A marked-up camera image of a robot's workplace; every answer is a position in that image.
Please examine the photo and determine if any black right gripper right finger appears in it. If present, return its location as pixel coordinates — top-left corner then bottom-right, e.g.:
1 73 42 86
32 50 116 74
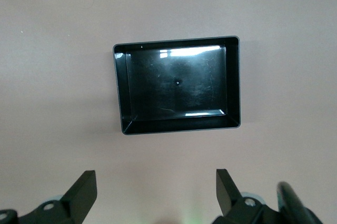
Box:
212 169 284 224

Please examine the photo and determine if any black plastic box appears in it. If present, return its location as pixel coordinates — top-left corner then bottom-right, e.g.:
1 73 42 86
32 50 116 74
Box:
112 35 241 136

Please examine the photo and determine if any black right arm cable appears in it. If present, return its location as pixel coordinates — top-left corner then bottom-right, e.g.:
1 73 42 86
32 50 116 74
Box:
275 181 324 224

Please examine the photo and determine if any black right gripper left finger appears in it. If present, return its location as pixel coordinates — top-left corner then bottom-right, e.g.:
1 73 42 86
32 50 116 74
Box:
18 170 97 224

